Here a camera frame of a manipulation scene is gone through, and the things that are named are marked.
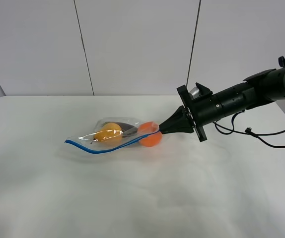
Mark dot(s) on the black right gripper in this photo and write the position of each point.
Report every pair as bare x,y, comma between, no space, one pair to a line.
194,115

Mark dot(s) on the clear zip bag blue seal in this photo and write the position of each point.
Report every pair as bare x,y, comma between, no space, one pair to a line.
87,144

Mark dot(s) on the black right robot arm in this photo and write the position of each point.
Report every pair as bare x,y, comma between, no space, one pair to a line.
257,90

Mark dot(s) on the orange toy fruit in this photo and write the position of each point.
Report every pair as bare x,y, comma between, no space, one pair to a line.
154,135

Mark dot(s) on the purple toy eggplant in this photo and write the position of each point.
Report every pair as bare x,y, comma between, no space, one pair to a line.
127,129

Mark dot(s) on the yellow toy pear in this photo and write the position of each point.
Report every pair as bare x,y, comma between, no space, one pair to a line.
110,134

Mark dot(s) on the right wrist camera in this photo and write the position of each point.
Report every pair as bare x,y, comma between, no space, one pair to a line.
200,91

